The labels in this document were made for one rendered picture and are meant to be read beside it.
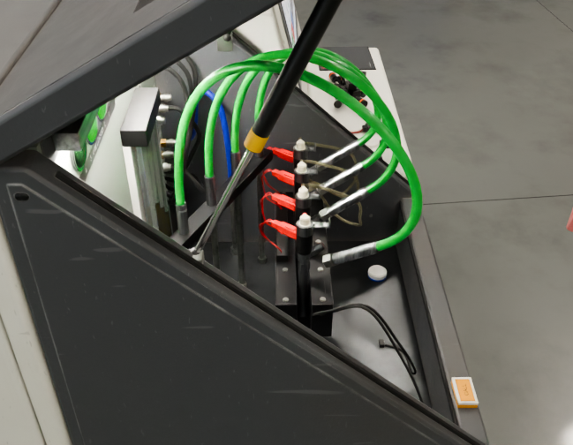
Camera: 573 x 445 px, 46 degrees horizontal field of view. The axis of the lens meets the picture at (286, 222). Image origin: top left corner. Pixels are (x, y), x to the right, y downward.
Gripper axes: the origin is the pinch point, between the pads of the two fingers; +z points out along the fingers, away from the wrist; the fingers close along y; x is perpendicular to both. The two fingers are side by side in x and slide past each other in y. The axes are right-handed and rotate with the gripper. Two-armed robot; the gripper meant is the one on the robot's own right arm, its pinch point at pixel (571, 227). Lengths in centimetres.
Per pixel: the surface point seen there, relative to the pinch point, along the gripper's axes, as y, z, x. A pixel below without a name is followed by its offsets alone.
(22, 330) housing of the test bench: 62, 13, -78
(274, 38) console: -11, 1, -67
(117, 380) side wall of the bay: 61, 17, -66
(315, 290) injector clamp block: 24, 23, -41
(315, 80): 32, -16, -61
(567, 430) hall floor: -30, 76, 70
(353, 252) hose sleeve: 34, 4, -43
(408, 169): 35, -13, -45
